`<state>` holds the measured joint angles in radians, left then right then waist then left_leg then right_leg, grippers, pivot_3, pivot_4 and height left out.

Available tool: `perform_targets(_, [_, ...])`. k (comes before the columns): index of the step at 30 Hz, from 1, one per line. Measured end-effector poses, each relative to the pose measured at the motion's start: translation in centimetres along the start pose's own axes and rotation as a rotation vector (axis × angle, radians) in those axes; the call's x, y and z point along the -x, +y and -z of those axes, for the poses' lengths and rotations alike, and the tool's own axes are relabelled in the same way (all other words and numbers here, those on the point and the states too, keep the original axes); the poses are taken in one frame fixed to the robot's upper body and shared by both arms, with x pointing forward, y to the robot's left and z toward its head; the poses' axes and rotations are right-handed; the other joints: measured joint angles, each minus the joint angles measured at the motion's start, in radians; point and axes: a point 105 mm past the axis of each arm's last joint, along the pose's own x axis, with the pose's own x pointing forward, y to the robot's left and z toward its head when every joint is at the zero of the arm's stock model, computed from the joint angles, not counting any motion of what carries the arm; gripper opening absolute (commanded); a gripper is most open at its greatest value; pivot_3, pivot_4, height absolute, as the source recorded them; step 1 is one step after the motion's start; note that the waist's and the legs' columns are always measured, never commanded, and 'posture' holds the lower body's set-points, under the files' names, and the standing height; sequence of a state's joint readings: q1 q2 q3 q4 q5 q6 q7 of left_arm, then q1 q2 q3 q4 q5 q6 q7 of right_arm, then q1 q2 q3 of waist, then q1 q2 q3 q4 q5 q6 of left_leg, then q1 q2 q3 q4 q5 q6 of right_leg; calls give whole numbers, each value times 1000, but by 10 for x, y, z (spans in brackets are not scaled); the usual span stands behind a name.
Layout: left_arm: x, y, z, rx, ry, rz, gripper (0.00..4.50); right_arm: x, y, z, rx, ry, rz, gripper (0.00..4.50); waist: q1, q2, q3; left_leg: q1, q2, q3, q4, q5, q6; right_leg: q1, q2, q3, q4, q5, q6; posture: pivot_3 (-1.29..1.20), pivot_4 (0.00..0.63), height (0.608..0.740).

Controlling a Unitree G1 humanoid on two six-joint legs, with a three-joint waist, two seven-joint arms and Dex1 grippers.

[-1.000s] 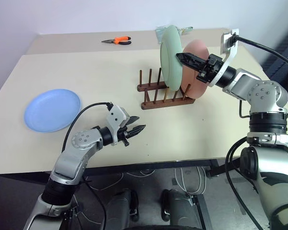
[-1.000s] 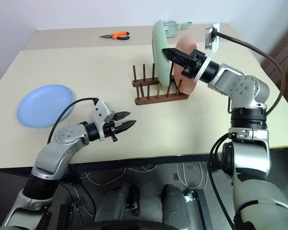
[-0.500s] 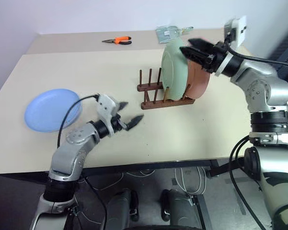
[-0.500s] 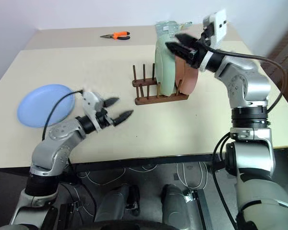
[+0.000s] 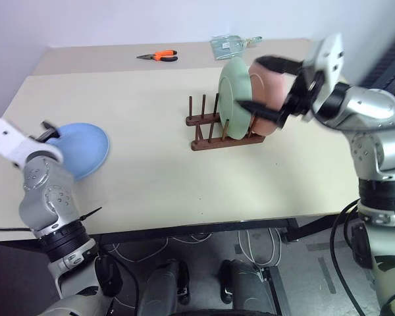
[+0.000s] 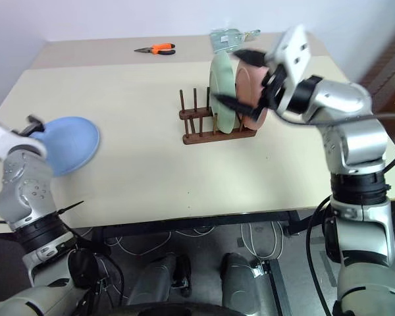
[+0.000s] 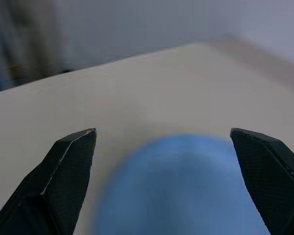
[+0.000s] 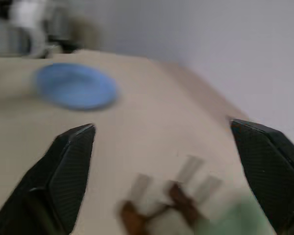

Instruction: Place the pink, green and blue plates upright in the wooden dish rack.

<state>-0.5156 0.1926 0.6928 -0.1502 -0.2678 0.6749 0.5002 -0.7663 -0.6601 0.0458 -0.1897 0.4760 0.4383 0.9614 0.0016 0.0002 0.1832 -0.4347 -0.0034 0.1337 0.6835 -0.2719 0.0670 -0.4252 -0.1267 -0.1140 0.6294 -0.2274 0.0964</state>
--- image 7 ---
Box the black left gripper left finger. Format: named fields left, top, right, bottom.
left=0, top=128, right=98, bottom=235

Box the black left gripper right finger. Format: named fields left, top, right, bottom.
left=229, top=127, right=294, bottom=235

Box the blue plate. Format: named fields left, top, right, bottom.
left=93, top=134, right=271, bottom=235

